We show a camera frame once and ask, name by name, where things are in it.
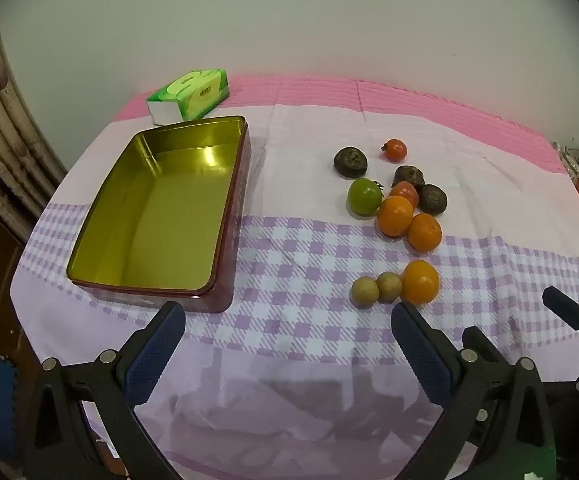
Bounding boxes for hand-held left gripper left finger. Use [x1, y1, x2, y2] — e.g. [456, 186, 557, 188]
[24, 301, 186, 480]

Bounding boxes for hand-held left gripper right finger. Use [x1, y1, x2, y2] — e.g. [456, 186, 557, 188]
[391, 302, 557, 480]

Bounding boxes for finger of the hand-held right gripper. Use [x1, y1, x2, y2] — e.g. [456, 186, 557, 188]
[542, 286, 579, 408]
[462, 326, 509, 363]

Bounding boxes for orange mandarin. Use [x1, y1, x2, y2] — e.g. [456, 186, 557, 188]
[407, 213, 443, 254]
[401, 259, 441, 306]
[377, 195, 415, 238]

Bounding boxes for brown longan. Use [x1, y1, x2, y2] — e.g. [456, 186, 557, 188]
[350, 276, 381, 309]
[375, 271, 403, 304]

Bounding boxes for gold metal tin box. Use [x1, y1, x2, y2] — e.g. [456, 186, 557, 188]
[66, 115, 252, 301]

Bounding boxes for small dark wrinkled fruit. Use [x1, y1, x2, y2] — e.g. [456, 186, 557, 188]
[418, 184, 449, 217]
[393, 165, 425, 191]

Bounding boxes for green tomato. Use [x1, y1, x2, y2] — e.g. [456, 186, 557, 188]
[347, 177, 384, 218]

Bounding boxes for large dark wrinkled fruit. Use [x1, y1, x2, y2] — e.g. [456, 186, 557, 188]
[333, 146, 369, 179]

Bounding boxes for red tomato with stem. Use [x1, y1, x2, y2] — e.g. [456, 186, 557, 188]
[380, 139, 408, 163]

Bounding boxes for pink purple checked tablecloth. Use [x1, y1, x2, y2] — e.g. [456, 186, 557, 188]
[10, 104, 579, 480]

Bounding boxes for pink foam mat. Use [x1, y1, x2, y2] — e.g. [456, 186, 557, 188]
[114, 75, 570, 176]

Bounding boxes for green tissue pack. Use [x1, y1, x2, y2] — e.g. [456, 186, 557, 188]
[146, 68, 231, 127]

